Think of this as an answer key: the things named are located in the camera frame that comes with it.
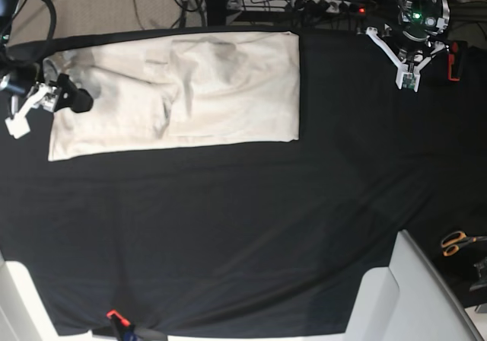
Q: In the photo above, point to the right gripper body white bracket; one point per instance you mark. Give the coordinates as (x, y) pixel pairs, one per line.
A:
(27, 93)

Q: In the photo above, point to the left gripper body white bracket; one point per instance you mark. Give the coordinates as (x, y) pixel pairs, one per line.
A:
(408, 60)

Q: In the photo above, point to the cream white T-shirt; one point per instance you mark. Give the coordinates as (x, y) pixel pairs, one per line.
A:
(180, 91)

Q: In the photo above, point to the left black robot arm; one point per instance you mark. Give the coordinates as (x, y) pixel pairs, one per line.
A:
(413, 39)

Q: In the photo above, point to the red black clamp tool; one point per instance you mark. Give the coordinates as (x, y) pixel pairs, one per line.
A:
(457, 52)

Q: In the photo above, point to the black table cloth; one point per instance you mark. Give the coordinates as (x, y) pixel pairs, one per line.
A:
(258, 239)

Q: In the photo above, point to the red black spring clamp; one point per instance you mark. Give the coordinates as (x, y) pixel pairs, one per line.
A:
(124, 330)

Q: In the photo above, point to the orange handled scissors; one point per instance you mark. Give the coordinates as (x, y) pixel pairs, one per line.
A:
(457, 240)

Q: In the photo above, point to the grey white table frame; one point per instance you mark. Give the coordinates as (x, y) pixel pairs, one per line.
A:
(406, 300)

